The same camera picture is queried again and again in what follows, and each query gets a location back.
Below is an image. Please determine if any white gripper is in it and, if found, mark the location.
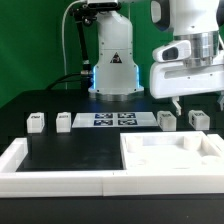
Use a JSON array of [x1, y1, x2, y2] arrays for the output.
[[150, 55, 224, 116]]

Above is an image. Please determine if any white square table top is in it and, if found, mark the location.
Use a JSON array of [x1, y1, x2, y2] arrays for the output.
[[120, 131, 224, 172]]

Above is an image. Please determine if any white marker tag sheet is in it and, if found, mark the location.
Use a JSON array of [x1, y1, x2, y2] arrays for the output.
[[72, 112, 157, 128]]

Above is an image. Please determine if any white u-shaped obstacle fence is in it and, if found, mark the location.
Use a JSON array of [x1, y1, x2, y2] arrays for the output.
[[0, 134, 224, 198]]

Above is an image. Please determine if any black cable bundle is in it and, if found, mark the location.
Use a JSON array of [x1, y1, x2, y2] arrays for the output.
[[45, 73, 92, 91]]

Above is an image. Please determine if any white cable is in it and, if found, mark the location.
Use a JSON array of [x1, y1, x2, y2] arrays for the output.
[[61, 0, 84, 90]]

